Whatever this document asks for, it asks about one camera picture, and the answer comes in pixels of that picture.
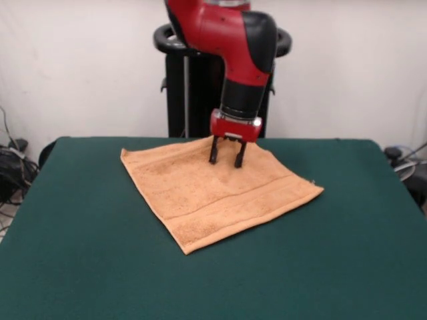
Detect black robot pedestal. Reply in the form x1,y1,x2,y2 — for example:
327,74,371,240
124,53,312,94
153,23,294,138

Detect tan terry towel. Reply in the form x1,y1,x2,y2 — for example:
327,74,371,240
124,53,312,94
120,135,325,257

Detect black cable tangle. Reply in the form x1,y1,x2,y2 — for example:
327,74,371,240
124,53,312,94
0,106,40,234

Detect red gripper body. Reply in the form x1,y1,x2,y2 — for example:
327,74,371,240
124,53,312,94
209,109,264,143

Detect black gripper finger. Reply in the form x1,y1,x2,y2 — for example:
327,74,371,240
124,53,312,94
208,135,222,165
234,139,248,169

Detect dark green table cloth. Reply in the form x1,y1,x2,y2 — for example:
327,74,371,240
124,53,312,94
0,135,427,320

